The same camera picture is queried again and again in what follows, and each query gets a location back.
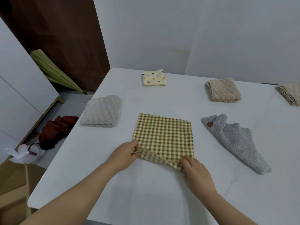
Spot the person's left hand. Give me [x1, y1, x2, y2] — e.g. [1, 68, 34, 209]
[104, 140, 141, 173]

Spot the white marble table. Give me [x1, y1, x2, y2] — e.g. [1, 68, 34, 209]
[27, 67, 300, 225]

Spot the brown cardboard box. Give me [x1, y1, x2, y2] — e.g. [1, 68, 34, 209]
[0, 160, 46, 225]

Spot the person's left forearm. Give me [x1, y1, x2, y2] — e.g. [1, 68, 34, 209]
[20, 161, 120, 225]

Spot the person's right hand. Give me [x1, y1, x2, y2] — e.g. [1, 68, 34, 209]
[179, 156, 218, 197]

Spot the grey floral cloth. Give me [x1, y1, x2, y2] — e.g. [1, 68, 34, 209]
[201, 113, 272, 174]

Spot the white cabinet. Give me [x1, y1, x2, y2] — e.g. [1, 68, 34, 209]
[0, 17, 60, 162]

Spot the dark brown wooden door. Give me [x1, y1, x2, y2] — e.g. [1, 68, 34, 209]
[0, 0, 111, 92]

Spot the yellow polka dot cloth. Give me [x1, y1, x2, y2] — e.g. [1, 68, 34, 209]
[141, 69, 167, 87]

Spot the green folded umbrella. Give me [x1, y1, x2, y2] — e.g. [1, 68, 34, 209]
[30, 49, 88, 94]

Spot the person's right forearm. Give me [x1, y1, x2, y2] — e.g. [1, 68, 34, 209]
[204, 191, 258, 225]

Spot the beige textured towel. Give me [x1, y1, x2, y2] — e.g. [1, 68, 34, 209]
[205, 77, 242, 103]
[275, 83, 300, 107]

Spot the dark red cloth on floor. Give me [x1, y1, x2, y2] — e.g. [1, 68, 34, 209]
[38, 115, 79, 150]

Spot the grey fluffy towel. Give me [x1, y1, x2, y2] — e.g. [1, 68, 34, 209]
[80, 95, 121, 128]

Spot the white plastic bag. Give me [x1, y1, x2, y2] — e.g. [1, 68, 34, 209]
[5, 143, 45, 165]

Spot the green checked cloth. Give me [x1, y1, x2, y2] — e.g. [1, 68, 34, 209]
[132, 113, 194, 171]

